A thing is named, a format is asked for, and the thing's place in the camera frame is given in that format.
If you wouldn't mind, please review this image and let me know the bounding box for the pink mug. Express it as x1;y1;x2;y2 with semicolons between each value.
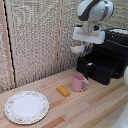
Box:
71;73;90;93

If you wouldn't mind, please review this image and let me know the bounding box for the yellow food piece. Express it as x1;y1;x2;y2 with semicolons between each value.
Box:
72;43;83;48

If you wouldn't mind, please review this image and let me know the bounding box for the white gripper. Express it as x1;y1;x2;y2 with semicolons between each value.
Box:
72;26;106;54

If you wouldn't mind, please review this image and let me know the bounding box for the white plate with floral rim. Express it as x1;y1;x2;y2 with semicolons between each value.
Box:
3;90;51;126

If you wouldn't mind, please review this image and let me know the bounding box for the black air fryer drawer basket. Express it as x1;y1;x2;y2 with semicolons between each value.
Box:
76;51;122;86

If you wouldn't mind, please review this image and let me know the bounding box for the yellow rectangular block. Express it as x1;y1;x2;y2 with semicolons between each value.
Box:
55;85;72;98

